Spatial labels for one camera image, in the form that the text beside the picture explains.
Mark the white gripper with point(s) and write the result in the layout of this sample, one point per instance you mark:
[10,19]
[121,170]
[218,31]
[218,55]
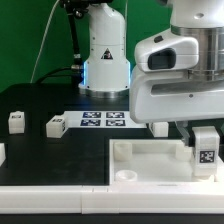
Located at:
[172,97]

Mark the white square tabletop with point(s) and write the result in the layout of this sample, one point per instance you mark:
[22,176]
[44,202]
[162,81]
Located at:
[132,160]

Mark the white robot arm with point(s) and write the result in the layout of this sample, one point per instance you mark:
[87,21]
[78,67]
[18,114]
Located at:
[200,20]

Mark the white sheet with AprilTags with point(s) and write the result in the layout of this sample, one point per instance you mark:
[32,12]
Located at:
[100,119]

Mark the white U-shaped obstacle fence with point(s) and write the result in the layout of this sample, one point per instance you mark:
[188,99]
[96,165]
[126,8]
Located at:
[117,198]

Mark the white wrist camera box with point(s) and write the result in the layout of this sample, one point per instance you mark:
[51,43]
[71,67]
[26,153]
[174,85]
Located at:
[161,51]

